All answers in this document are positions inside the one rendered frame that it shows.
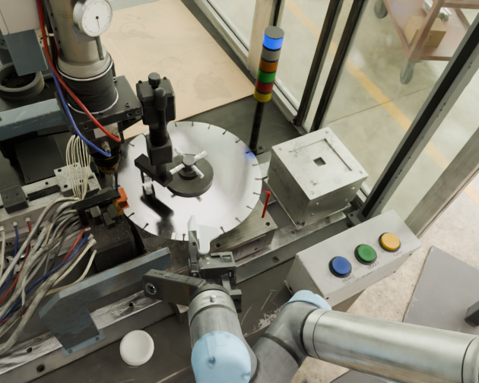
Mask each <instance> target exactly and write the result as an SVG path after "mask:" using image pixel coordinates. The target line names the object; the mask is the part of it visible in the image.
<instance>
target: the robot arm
mask: <svg viewBox="0 0 479 383"><path fill-rule="evenodd" d="M187 227H188V237H189V254H190V259H188V269H189V275H188V276H185V275H181V274H174V273H170V272H166V271H159V270H154V269H150V270H149V271H148V272H147V273H146V274H145V275H144V276H142V281H143V288H144V295H145V296H146V297H148V298H152V299H158V300H161V301H165V302H171V303H175V304H178V305H184V306H188V307H189V310H188V315H189V330H190V337H191V346H192V369H193V372H194V374H195V380H196V383H290V381H291V379H292V378H293V377H294V375H295V374H296V372H297V371H298V369H299V368H300V367H301V365H302V364H303V362H304V360H305V359H306V357H308V356H309V357H312V358H314V359H319V360H322V361H324V362H329V363H331V364H334V365H337V366H341V367H344V368H347V369H351V370H354V371H356V372H361V373H363V374H366V375H371V376H373V377H376V378H381V379H383V380H386V381H390V382H393V383H479V336H477V335H473V334H465V333H460V332H455V331H447V330H443V329H438V328H430V327H425V326H420V325H415V324H408V323H403V322H398V321H390V320H385V319H381V318H373V317H368V316H363V315H355V314H351V313H346V312H338V311H333V310H331V307H330V305H329V304H328V303H327V302H326V301H325V300H324V299H323V298H322V297H321V296H319V295H317V294H313V293H312V292H311V291H308V290H301V291H298V292H296V293H295V294H294V295H293V297H292V298H291V299H290V300H289V301H288V302H286V303H285V304H284V306H283V307H282V310H281V312H280V313H279V314H278V316H277V317H276V318H275V320H273V322H272V323H271V325H270V326H269V327H268V329H267V330H266V331H265V333H264V334H263V335H262V336H261V337H260V338H259V340H258V341H257V343H256V344H255V346H254V347H253V348H252V349H251V348H250V346H249V345H248V344H247V342H246V340H245V339H244V337H243V334H242V331H241V327H240V323H239V319H238V316H237V313H241V312H242V293H241V290H238V288H237V285H236V264H235V261H234V258H233V254H232V252H217V253H211V256H210V257H199V254H200V255H205V254H207V253H208V252H209V250H210V245H209V243H210V241H211V240H213V239H216V238H217V237H218V236H219V235H220V230H219V229H218V228H217V227H215V226H206V225H201V224H197V223H196V222H195V215H191V217H190V218H189V221H188V222H187ZM198 241H199V246H200V249H198ZM229 256H230V257H231V258H230V257H229ZM231 259H232V260H231ZM232 278H234V279H232Z"/></svg>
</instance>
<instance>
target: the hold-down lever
mask: <svg viewBox="0 0 479 383"><path fill-rule="evenodd" d="M154 106H155V107H156V108H157V117H158V127H159V129H165V127H166V118H165V108H166V107H167V92H166V91H165V90H164V89H163V88H161V87H159V88H157V89H155V90H154Z"/></svg>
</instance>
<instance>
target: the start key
mask: <svg viewBox="0 0 479 383"><path fill-rule="evenodd" d="M357 256H358V258H359V259H360V260H361V261H364V262H371V261H373V260H374V258H375V257H376V252H375V250H374V249H373V248H372V247H371V246H369V245H361V246H360V247H359V248H358V250H357Z"/></svg>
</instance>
